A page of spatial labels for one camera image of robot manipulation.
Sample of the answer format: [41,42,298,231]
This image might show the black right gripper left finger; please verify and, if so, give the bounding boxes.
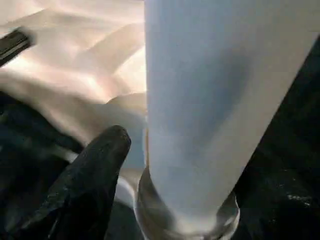
[0,125,133,240]

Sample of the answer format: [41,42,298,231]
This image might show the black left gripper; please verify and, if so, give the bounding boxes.
[0,27,35,68]

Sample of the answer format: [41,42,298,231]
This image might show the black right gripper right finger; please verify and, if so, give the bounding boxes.
[235,171,320,240]

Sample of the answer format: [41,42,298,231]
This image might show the white plastic table leg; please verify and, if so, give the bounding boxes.
[143,0,320,236]

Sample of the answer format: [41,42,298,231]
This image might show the black mat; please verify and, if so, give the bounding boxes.
[0,37,320,240]

